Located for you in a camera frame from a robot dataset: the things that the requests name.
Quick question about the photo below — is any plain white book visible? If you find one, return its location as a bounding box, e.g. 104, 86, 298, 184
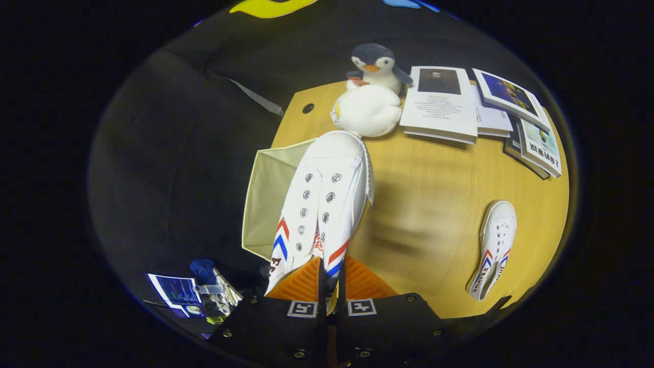
470, 84, 514, 137

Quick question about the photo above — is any beige fabric storage box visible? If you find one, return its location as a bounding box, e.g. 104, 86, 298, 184
242, 138, 320, 261

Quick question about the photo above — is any round white plush toy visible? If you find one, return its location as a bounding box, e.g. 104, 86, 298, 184
331, 83, 403, 139

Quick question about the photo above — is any blue and white penguin plush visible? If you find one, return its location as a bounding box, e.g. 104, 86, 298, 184
346, 43, 413, 95

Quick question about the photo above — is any blue cloth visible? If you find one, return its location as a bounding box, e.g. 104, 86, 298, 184
190, 259, 218, 285

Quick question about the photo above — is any pale equipment clutter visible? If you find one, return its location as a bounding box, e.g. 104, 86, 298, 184
197, 268, 245, 325

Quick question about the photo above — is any dark book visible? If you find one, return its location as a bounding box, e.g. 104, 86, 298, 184
503, 115, 551, 180

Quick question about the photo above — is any white canvas shoe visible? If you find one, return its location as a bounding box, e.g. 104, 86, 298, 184
265, 130, 375, 296
468, 200, 518, 301

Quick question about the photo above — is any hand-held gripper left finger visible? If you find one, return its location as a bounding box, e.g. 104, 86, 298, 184
209, 256, 328, 368

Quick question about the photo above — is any blue computer screen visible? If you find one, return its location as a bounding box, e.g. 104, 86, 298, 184
147, 273, 203, 318

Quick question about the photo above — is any book with pale green cover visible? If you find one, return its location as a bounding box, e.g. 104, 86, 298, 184
517, 119, 563, 178

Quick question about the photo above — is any book with blue picture cover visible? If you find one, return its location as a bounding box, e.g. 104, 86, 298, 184
472, 68, 552, 133

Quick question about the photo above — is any white book with portrait cover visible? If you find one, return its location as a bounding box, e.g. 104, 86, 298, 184
400, 65, 479, 145

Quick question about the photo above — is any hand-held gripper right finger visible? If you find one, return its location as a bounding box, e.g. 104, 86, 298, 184
335, 256, 463, 368

